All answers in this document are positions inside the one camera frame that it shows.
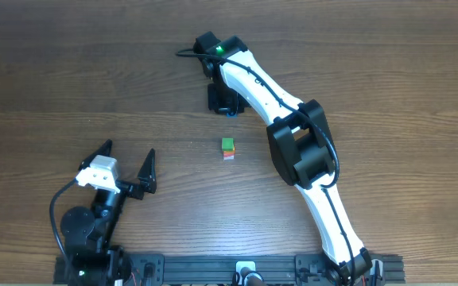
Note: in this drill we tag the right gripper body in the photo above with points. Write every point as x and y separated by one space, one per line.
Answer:
221 99

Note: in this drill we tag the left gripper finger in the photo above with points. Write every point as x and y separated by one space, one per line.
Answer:
148 176
99 150

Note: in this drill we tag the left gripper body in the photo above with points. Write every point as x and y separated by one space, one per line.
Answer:
131 190

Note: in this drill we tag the green cube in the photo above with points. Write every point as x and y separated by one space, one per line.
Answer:
227 144

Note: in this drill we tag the orange cube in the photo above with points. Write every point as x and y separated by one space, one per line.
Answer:
229 151

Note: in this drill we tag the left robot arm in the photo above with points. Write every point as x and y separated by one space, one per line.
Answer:
77 224

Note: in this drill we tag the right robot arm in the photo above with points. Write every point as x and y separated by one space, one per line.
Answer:
300 155

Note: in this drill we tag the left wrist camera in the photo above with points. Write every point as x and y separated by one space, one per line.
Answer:
98 172

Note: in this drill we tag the mounting rail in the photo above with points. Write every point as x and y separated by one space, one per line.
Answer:
197 270

